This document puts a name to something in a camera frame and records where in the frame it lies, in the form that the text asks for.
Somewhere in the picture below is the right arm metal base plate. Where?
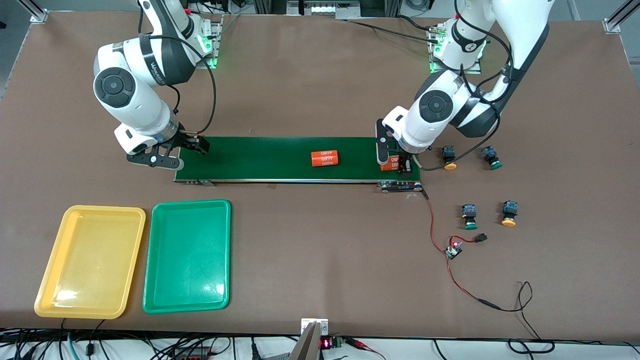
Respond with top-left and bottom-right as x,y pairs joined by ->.
197,15 -> 223,70

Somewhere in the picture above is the grey camera mount bar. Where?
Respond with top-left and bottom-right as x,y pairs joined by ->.
287,318 -> 331,360

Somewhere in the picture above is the yellow plastic tray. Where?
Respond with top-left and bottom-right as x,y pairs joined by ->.
34,204 -> 147,320

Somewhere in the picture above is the thick black base cable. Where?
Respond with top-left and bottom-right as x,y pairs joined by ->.
397,14 -> 443,36

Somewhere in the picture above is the thin black power cable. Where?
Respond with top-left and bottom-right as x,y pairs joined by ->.
477,281 -> 543,342

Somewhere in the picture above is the black red power strip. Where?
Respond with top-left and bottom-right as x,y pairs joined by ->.
170,345 -> 213,360

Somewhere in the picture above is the red black wire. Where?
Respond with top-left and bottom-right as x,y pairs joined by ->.
421,189 -> 485,303

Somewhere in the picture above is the aluminium frame post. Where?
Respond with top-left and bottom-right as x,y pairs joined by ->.
604,0 -> 640,34
20,0 -> 49,24

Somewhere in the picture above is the red clip lead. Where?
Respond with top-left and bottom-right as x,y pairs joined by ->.
345,337 -> 386,360

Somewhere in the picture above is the thin black base cable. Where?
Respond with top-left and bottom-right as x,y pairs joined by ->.
345,19 -> 436,45

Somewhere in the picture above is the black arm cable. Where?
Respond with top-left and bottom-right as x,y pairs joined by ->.
140,0 -> 218,138
414,0 -> 513,172

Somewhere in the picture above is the silver control box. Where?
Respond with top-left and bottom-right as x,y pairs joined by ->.
287,0 -> 361,21

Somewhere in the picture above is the green plastic tray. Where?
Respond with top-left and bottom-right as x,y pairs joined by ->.
142,199 -> 232,315

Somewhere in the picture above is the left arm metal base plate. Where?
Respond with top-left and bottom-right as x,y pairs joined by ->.
429,22 -> 483,75

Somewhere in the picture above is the green cap push button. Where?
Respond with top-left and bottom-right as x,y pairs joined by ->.
480,145 -> 503,171
461,203 -> 479,231

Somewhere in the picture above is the green conveyor belt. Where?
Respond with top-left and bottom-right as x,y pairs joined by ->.
173,135 -> 426,194

